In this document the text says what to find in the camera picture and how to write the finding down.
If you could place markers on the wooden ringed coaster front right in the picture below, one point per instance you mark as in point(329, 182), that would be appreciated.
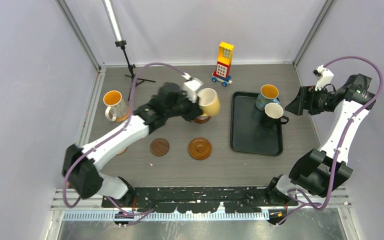
point(200, 148)

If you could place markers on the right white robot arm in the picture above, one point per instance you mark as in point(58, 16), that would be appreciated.
point(350, 104)

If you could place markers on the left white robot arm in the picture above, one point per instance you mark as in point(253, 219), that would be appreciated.
point(82, 165)

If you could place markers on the wooden ringed coaster back right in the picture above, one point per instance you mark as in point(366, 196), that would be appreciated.
point(201, 120)

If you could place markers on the cork coaster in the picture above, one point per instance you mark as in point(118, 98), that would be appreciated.
point(122, 151)
point(119, 114)

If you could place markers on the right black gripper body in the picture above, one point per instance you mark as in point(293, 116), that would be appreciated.
point(320, 100)

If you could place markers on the cork coaster front left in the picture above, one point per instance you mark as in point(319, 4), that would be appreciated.
point(122, 151)

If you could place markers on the black tripod with light pole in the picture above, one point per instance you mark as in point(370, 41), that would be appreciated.
point(121, 43)

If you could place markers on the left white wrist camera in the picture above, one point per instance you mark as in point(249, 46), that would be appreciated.
point(191, 87)

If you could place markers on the blue mug yellow inside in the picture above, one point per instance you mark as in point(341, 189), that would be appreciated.
point(268, 94)

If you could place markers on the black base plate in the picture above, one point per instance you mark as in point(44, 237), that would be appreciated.
point(234, 199)

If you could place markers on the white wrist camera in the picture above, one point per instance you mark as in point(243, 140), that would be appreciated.
point(324, 75)
point(191, 87)

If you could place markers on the dark walnut coaster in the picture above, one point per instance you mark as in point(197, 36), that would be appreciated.
point(159, 147)

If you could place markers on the black serving tray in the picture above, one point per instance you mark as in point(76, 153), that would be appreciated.
point(247, 134)

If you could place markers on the cork coaster back left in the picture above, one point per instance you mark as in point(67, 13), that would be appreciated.
point(119, 114)

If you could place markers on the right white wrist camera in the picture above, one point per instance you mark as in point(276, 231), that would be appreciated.
point(324, 75)

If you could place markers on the white patterned mug orange inside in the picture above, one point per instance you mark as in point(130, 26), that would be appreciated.
point(112, 99)

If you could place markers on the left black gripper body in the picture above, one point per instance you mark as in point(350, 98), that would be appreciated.
point(184, 108)

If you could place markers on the toy brick tower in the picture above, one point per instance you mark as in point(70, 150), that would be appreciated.
point(223, 66)

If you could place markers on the wooden ringed coaster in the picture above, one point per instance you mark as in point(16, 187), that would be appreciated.
point(201, 120)
point(200, 148)

